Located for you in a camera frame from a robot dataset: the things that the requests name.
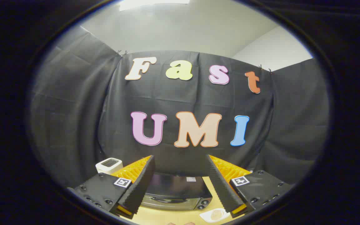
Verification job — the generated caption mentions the white plate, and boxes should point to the white plate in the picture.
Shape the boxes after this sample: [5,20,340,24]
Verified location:
[199,208,231,223]

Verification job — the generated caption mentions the white slot toaster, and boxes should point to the white slot toaster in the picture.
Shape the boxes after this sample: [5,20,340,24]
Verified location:
[95,158,123,175]

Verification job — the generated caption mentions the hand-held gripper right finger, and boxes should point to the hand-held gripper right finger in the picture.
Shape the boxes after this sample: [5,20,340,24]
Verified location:
[206,154,294,218]

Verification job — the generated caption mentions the black backdrop cloth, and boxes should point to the black backdrop cloth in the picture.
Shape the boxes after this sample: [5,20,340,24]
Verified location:
[30,27,330,188]

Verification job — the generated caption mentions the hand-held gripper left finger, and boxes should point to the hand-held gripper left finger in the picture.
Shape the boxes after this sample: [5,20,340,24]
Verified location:
[68,155,156,219]

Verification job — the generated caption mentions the black toaster oven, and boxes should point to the black toaster oven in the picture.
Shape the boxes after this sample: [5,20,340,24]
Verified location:
[141,172,213,211]

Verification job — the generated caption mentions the round crumb-coated pastry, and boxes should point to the round crumb-coated pastry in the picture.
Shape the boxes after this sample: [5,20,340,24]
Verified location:
[210,209,226,220]

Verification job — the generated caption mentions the ceiling light panel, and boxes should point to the ceiling light panel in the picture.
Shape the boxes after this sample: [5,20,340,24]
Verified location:
[119,0,190,11]

